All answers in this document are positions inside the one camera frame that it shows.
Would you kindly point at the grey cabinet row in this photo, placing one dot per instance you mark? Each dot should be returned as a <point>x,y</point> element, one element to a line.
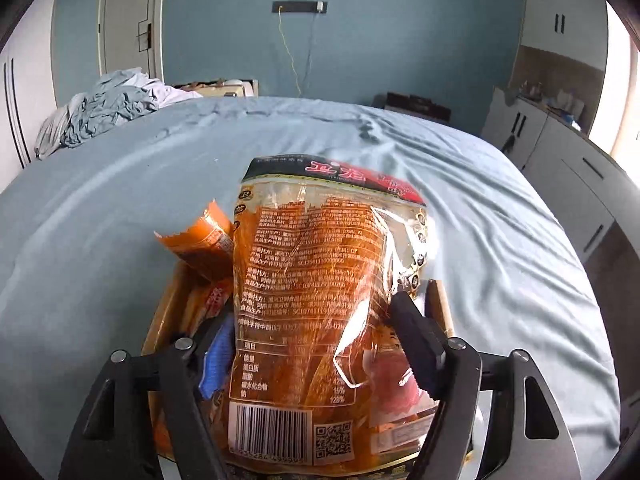
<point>586,191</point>

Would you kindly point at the blue white snack bag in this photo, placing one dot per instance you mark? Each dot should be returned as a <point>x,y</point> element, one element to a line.
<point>218,359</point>

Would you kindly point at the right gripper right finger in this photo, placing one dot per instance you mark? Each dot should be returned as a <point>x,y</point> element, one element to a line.
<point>499,406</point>

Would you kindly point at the bright window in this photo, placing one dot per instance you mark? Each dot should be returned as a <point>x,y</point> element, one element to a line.
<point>615,129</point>

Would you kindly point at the light blue bed sheet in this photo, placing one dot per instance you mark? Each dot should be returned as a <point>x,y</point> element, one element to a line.
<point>82,270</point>

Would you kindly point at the orange snack pack in box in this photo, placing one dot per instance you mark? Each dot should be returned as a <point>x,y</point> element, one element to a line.
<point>206,245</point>

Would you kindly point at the brown cardboard box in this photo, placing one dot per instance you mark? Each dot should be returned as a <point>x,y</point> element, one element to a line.
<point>189,299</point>

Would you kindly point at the black device by wall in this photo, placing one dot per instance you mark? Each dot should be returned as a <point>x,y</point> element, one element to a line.
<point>418,106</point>

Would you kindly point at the crumpled grey blanket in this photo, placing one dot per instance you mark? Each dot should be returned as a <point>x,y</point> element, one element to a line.
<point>117,98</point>

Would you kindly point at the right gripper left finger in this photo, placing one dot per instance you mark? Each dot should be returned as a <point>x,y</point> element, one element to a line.
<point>113,436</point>

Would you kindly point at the black wall power strip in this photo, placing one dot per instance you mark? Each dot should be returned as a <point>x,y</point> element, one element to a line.
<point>299,6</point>

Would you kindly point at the large orange black snack bag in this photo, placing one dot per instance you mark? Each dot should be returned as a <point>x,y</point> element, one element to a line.
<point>320,387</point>

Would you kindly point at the white wardrobe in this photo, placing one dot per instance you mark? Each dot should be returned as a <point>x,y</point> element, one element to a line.
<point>27,89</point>

